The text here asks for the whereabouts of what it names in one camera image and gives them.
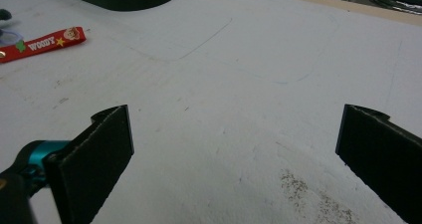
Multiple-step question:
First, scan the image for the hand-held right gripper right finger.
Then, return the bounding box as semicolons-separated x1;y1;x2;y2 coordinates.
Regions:
334;104;422;224

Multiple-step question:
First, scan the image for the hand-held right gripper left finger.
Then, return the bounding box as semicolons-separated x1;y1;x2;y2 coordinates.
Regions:
44;104;135;224

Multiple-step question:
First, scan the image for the white foam mat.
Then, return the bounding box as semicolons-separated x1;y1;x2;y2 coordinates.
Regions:
0;0;422;224

